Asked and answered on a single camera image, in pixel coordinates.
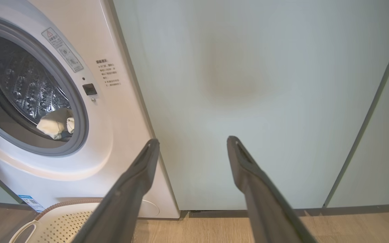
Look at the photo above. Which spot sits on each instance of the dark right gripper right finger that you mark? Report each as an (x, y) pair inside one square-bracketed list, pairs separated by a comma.
[(268, 216)]

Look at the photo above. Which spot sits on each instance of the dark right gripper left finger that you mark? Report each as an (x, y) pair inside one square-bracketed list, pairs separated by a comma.
[(120, 209)]

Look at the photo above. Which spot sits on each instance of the cream yellow bear print garment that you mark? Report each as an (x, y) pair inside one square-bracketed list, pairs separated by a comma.
[(54, 123)]

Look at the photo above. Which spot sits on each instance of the white perforated basket brown rim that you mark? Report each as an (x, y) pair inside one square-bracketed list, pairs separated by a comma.
[(62, 226)]

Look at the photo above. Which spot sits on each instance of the white front-load washing machine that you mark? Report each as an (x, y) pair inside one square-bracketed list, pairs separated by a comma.
[(113, 135)]

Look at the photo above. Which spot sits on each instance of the black door latch socket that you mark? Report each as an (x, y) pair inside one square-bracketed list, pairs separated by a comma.
[(89, 89)]

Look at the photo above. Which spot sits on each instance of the steel washing machine drum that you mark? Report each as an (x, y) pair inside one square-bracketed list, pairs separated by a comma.
[(29, 84)]

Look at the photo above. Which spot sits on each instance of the round white filter cover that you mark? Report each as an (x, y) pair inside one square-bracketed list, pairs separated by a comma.
[(149, 209)]

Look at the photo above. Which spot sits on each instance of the long dark baseboard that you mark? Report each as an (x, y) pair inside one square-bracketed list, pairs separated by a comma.
[(214, 214)]

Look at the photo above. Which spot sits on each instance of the blue energy label sticker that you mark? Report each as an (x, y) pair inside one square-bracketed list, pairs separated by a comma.
[(30, 202)]

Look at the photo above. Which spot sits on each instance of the narrow pale green cabinet panel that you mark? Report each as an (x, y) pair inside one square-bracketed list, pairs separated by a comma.
[(383, 152)]

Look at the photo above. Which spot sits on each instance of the black printed text label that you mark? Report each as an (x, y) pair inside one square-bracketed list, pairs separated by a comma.
[(108, 72)]

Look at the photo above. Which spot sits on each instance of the wide pale green cabinet panel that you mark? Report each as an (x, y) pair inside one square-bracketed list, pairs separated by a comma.
[(248, 67)]

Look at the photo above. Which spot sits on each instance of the white warning sticker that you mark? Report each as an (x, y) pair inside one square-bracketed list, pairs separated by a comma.
[(62, 50)]

